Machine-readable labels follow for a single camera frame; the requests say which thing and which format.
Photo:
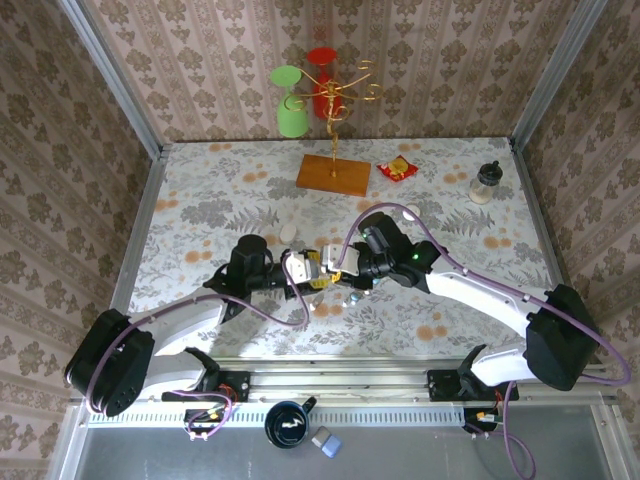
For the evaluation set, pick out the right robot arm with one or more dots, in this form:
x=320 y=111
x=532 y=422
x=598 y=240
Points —
x=560 y=340

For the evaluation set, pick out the red wine glass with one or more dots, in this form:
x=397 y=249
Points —
x=320 y=102

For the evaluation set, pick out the red yellow snack packet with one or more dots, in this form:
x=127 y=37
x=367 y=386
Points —
x=397 y=169

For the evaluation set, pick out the grey metal shelf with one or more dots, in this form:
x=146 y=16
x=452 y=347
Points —
x=425 y=455

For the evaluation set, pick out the glass shaker jar black lid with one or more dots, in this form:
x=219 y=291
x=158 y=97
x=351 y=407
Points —
x=481 y=192

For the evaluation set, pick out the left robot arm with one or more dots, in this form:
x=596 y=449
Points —
x=110 y=365

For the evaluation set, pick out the light blue earbud case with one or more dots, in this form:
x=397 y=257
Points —
x=375 y=281

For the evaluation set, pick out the blue grey small box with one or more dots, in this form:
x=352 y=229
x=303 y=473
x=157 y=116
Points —
x=327 y=442

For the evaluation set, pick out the gold glass rack wooden base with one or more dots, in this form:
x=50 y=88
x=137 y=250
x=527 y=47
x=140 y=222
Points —
x=332 y=175

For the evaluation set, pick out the aluminium table side rail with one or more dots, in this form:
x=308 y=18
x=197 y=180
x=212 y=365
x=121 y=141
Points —
x=545 y=240
x=135 y=250

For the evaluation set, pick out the green wine glass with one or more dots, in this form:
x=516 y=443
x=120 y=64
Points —
x=292 y=120

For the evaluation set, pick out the white oval earbud case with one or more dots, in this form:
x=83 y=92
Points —
x=288 y=232
x=412 y=212

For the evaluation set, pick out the black mug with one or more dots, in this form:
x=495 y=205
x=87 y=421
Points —
x=287 y=425

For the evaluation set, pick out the long aluminium mounting rail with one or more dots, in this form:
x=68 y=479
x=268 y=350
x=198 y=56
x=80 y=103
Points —
x=350 y=380

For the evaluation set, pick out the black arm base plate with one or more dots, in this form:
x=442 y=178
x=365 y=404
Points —
x=442 y=385
x=235 y=385

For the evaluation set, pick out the aluminium frame post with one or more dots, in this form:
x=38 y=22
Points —
x=115 y=80
x=555 y=75

